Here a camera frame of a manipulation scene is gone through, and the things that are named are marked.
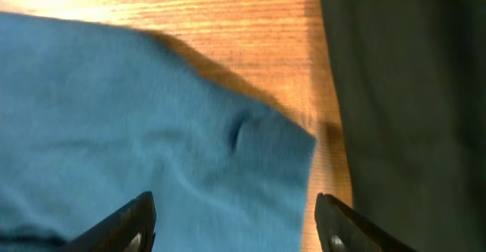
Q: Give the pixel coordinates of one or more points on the black garment under white shirt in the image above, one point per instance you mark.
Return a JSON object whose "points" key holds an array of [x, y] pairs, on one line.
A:
{"points": [[410, 80]]}

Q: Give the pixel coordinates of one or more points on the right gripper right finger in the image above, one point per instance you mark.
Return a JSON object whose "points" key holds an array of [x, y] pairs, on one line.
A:
{"points": [[341, 229]]}

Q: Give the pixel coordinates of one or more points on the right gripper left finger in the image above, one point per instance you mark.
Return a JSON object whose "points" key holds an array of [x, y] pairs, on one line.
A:
{"points": [[128, 229]]}

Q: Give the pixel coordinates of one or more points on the blue polo shirt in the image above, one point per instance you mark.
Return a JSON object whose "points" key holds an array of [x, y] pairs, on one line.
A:
{"points": [[93, 115]]}

